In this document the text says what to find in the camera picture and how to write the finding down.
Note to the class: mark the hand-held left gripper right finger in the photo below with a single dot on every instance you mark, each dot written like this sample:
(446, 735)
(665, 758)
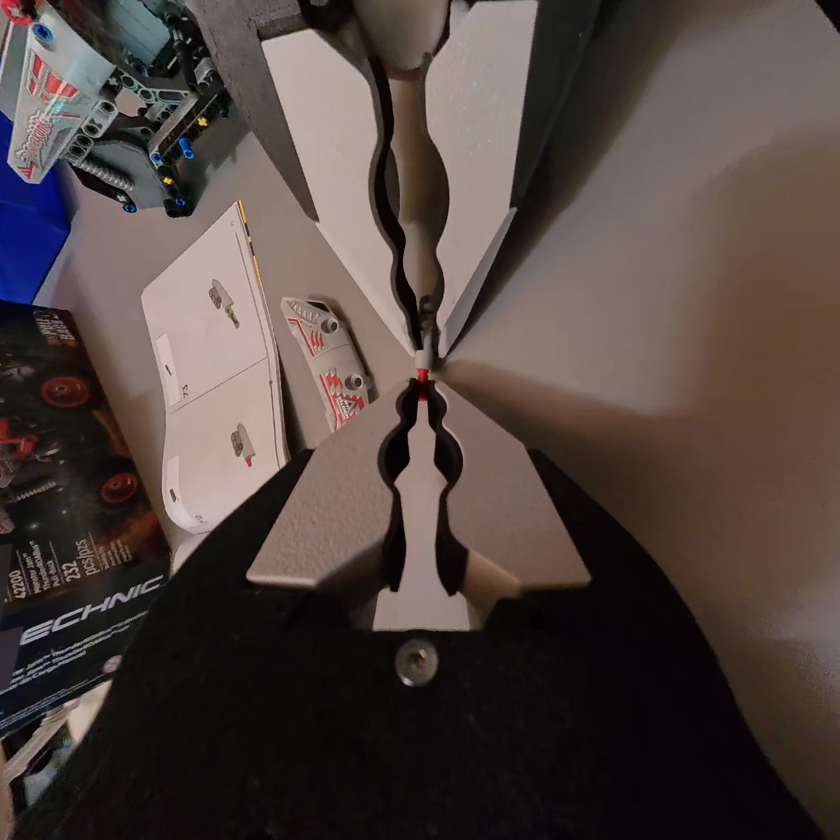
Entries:
(518, 525)

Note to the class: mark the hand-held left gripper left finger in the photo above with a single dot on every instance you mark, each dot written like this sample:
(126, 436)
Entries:
(315, 525)

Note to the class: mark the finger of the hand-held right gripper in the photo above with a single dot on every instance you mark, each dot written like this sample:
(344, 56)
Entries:
(328, 131)
(479, 131)

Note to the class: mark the grey toy assembly red axle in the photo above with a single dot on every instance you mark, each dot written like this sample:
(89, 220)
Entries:
(425, 358)

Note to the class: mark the blue plastic bin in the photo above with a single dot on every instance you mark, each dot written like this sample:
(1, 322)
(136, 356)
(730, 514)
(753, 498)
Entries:
(26, 229)

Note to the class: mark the grey printed toy panel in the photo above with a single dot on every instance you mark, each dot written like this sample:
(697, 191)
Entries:
(328, 367)

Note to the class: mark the white instruction booklet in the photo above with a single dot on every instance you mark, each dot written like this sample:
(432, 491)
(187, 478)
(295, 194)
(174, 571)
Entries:
(210, 394)

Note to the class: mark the partly built toy truck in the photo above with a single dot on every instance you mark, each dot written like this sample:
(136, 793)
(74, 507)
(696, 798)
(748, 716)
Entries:
(52, 85)

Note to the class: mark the black toy box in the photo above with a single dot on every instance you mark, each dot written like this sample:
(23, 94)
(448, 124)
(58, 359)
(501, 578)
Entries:
(65, 459)

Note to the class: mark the clear plastic bag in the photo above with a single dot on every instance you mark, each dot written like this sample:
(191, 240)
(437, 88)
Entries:
(33, 761)

